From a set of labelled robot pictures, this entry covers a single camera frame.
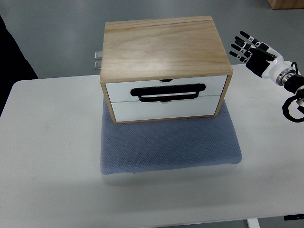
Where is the black object at left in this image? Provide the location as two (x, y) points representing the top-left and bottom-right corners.
(0, 19), (38, 112)

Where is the grey metal clamp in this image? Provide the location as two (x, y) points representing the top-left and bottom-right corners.
(94, 51), (102, 70)

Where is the wooden drawer cabinet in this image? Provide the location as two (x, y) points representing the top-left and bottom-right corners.
(100, 16), (233, 124)

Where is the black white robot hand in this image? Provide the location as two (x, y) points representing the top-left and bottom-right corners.
(229, 31), (298, 86)

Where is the wooden box corner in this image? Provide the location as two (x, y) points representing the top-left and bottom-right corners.
(267, 0), (304, 10)

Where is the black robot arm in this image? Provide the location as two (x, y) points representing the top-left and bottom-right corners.
(280, 62), (304, 123)

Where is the white table leg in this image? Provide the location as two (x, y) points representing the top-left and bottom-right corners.
(247, 218), (260, 228)

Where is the black table bracket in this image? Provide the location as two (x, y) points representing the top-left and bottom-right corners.
(284, 214), (304, 221)

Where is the blue grey cushion mat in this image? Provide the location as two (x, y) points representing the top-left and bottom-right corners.
(100, 104), (242, 175)

